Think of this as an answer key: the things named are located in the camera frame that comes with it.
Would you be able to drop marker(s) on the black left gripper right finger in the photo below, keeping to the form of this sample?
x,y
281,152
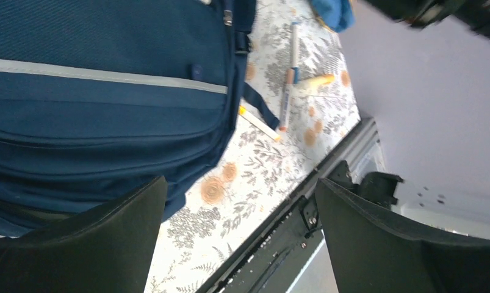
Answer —
x,y
373,249

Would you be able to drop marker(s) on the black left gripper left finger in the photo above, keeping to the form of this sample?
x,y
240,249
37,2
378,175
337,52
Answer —
x,y
108,248

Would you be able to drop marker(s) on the navy blue backpack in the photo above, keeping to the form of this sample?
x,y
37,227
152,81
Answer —
x,y
97,98

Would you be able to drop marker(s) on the orange capped white marker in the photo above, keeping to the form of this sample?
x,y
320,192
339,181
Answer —
x,y
285,105

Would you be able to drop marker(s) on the yellow capped white marker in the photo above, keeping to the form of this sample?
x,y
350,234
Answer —
x,y
271,133

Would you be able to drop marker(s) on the yellow highlighter pen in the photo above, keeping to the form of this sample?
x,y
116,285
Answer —
x,y
316,82

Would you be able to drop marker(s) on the floral table mat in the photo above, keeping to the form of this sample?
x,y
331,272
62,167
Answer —
x,y
257,173

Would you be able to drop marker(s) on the blue pikachu cloth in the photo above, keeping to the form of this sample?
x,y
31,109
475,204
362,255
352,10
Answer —
x,y
335,15

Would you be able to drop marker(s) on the blue capped white marker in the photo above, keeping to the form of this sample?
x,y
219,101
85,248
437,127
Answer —
x,y
295,51

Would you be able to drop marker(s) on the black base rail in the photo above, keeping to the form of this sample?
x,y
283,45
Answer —
x,y
289,242

